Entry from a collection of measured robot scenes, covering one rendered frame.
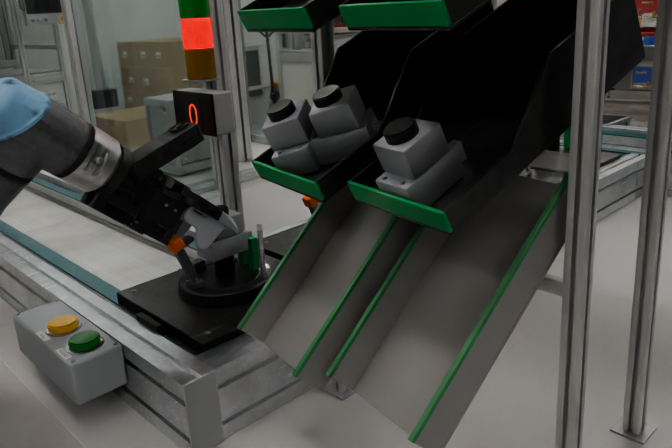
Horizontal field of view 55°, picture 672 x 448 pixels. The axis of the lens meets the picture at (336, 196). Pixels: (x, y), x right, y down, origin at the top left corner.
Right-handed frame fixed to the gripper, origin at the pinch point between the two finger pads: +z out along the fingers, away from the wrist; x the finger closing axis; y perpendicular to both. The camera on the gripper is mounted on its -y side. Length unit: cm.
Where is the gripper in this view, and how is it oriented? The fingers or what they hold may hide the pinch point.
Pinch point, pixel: (223, 220)
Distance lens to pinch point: 96.2
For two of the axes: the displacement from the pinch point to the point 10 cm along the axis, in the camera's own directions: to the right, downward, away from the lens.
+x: 7.0, 1.7, -6.9
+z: 5.7, 4.5, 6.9
